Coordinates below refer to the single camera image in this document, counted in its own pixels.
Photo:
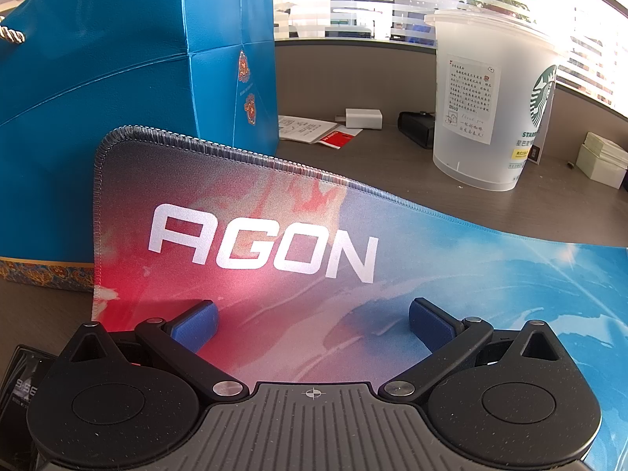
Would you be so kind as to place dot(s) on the blue paper gift bag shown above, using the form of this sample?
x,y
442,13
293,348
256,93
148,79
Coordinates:
x,y
122,73

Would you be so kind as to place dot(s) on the printed blue red desk mat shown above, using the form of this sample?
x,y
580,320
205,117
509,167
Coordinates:
x,y
304,265

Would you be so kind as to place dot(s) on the white cardboard box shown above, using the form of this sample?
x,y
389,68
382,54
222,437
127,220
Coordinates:
x,y
601,159

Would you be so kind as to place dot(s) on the black plastic packet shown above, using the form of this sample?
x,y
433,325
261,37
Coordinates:
x,y
19,387

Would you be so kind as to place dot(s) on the white charger block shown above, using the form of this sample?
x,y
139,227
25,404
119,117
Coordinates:
x,y
364,118

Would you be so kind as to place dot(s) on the black and white carton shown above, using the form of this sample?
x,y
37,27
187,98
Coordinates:
x,y
545,127

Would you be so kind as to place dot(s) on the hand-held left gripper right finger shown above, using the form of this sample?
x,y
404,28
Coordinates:
x,y
429,321

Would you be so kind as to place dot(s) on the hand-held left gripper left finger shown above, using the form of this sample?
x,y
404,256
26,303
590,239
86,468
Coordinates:
x,y
196,326

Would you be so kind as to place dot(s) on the red card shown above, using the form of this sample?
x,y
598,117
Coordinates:
x,y
338,138

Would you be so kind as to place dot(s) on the frosted plastic cup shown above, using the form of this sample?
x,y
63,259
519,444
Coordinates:
x,y
483,108

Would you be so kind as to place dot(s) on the small black box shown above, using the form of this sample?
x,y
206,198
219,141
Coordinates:
x,y
414,127

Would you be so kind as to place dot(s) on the white paper leaflet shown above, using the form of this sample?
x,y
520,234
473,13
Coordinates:
x,y
301,127

